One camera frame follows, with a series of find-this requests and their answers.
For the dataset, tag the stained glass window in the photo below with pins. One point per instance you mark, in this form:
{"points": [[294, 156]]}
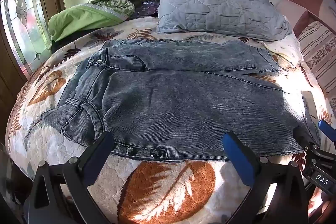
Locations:
{"points": [[23, 16]]}

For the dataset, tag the leaf print blanket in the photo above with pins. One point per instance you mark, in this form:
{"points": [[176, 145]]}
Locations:
{"points": [[162, 187]]}

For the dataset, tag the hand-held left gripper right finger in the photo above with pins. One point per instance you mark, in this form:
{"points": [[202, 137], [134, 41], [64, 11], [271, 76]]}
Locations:
{"points": [[237, 158]]}

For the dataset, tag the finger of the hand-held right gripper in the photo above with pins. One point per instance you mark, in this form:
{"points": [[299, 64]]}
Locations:
{"points": [[304, 137], [328, 130]]}

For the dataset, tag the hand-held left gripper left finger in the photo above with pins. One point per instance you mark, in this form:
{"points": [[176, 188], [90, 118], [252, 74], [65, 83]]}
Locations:
{"points": [[101, 150]]}

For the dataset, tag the grey denim pants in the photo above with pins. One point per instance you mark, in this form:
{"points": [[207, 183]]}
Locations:
{"points": [[170, 95]]}

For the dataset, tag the white sprig print pillow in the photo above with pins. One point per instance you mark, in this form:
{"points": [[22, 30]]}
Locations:
{"points": [[286, 48]]}

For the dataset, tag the grey quilted pillow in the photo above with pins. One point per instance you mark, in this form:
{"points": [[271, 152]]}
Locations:
{"points": [[215, 3]]}

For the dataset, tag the plain green cloth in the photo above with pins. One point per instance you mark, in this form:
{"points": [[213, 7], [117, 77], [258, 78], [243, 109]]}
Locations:
{"points": [[76, 19]]}

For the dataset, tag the dark purple cloth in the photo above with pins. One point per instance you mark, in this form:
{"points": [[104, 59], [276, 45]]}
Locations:
{"points": [[147, 7]]}

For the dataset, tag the striped pillow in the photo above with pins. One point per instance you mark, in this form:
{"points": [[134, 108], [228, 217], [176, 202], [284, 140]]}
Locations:
{"points": [[320, 56]]}

